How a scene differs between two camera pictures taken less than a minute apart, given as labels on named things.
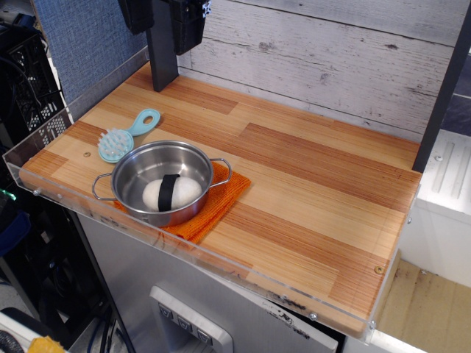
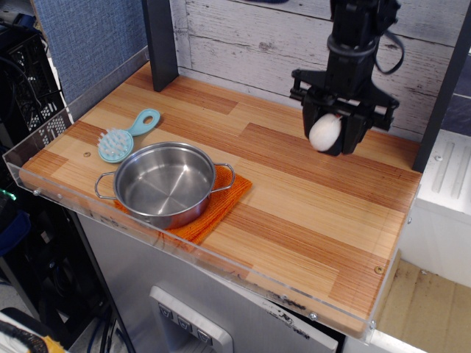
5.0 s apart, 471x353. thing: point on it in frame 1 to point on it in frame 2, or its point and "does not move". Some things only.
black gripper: (188, 17) to (348, 80)
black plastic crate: (32, 107) does not move
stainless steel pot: (162, 183) does not move
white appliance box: (438, 237) does not move
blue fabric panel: (88, 40) does not move
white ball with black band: (171, 192) to (324, 131)
